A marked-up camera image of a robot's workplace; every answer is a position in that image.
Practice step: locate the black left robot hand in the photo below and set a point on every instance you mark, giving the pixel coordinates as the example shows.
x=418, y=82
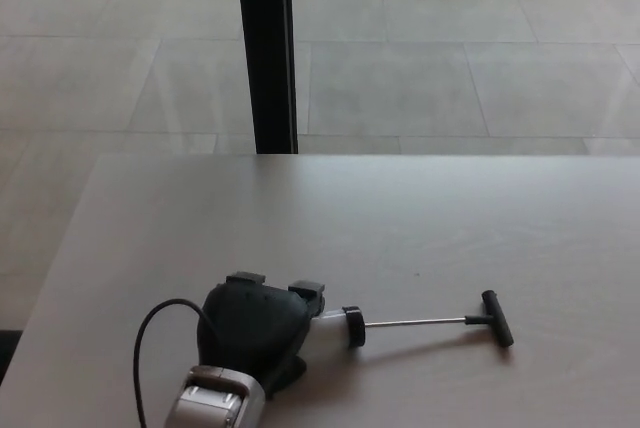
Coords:
x=250, y=323

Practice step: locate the black vertical metal post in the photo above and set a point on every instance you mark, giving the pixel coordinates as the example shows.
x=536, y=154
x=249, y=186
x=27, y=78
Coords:
x=267, y=48

